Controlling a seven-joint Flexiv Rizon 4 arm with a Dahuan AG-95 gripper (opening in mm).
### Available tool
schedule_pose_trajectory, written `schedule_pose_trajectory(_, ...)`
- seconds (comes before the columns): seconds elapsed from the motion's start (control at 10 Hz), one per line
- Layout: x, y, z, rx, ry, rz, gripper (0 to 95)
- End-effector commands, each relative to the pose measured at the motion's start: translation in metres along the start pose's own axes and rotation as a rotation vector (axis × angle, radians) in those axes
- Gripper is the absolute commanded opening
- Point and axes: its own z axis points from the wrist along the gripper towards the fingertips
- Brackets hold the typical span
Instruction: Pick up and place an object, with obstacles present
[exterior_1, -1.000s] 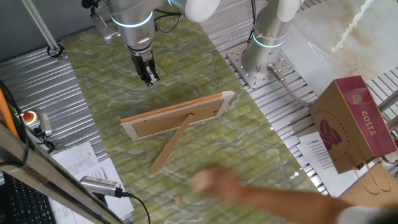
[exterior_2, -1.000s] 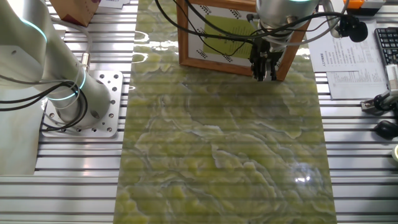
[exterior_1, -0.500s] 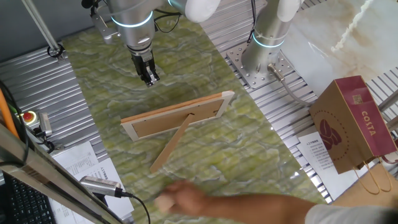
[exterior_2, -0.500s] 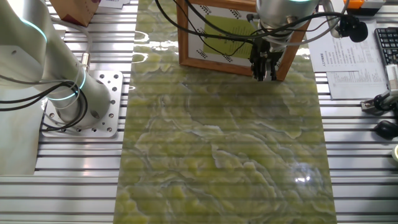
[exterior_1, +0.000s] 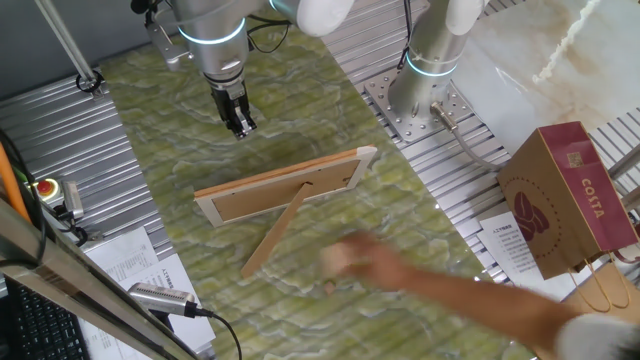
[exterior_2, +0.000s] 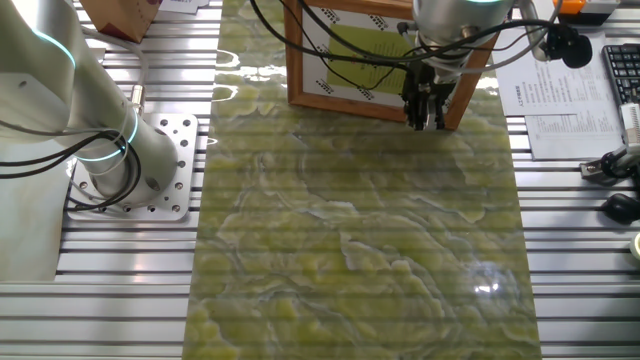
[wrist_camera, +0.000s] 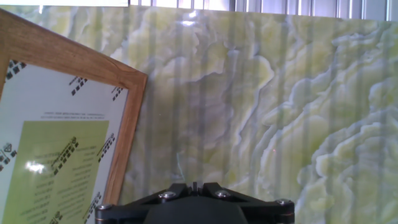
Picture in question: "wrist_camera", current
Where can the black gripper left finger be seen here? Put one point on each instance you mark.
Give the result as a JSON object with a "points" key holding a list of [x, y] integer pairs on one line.
{"points": [[178, 188]]}

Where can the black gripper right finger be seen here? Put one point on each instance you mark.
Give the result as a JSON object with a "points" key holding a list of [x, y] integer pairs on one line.
{"points": [[211, 188]]}

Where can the green marble pattern mat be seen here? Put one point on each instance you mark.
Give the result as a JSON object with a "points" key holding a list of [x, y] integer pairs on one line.
{"points": [[248, 93]]}

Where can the wooden picture frame with stand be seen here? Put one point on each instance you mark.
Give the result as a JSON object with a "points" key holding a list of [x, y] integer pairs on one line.
{"points": [[62, 53]]}

